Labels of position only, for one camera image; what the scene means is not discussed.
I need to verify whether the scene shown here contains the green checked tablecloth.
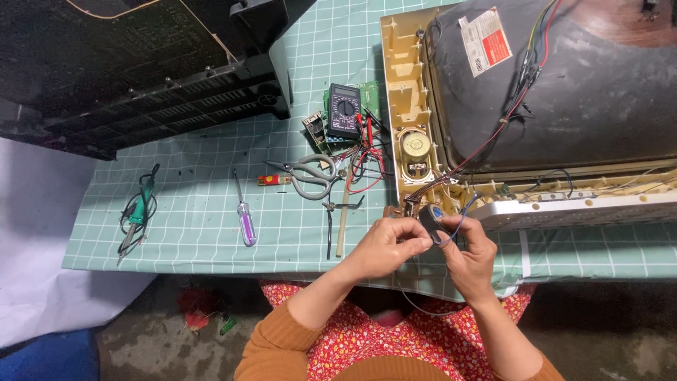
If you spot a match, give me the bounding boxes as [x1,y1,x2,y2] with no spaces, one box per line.
[62,0,677,302]

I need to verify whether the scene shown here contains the person's right hand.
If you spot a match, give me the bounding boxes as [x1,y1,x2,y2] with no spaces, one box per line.
[435,214,499,308]

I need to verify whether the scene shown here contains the blue plastic object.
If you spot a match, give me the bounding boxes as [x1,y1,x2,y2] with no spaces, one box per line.
[0,328,101,381]

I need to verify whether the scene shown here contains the black metal tool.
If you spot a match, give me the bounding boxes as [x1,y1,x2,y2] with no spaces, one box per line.
[324,190,366,260]

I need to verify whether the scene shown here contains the purple handled screwdriver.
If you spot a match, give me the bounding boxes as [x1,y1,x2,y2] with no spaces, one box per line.
[233,168,258,247]

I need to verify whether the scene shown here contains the oval television speaker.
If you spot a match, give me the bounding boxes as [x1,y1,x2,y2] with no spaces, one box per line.
[398,127,434,181]

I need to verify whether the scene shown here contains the green circuit board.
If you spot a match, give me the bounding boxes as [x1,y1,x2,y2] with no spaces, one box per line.
[323,80,380,145]

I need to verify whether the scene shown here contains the old beige television chassis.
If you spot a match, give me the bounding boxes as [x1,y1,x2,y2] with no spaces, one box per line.
[380,4,677,231]

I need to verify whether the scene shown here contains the blue wire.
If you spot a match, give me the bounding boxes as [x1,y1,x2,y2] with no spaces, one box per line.
[434,196,482,247]

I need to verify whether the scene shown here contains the white cloth sheet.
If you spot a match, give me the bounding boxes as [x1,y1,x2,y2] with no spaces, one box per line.
[0,137,158,350]

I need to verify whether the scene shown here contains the green handled soldering iron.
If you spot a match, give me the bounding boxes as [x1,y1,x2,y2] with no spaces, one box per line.
[116,163,160,267]

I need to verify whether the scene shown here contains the red plastic scrap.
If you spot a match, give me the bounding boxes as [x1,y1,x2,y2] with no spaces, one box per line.
[177,288,218,333]

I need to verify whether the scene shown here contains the black electrical tape roll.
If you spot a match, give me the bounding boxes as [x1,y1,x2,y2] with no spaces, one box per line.
[418,205,447,245]

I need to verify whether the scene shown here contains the beige wooden stick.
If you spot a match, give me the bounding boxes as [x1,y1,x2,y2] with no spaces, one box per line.
[336,169,351,258]

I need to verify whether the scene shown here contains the person's left hand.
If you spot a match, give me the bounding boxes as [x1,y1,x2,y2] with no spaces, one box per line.
[346,215,434,282]

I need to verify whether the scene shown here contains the small transformer component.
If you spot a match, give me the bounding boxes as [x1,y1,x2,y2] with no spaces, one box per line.
[303,110,328,154]

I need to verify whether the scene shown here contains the brown circuit board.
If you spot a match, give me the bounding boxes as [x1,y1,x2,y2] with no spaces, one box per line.
[384,194,424,220]

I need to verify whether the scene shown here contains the grey handled scissors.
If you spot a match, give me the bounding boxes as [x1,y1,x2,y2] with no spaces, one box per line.
[266,154,339,201]

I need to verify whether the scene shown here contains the black television back cover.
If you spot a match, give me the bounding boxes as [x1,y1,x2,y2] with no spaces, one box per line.
[0,0,318,161]

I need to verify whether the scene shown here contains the black digital multimeter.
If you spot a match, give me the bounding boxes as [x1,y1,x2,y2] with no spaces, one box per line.
[326,83,362,140]

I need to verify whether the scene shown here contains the red floral dress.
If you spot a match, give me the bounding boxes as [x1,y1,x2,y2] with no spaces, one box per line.
[259,279,537,381]

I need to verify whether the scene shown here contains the grey picture tube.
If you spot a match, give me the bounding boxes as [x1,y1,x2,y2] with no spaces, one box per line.
[423,0,677,173]

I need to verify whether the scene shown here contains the red multimeter probe lead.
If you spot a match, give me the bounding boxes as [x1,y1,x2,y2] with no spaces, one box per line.
[346,112,389,194]

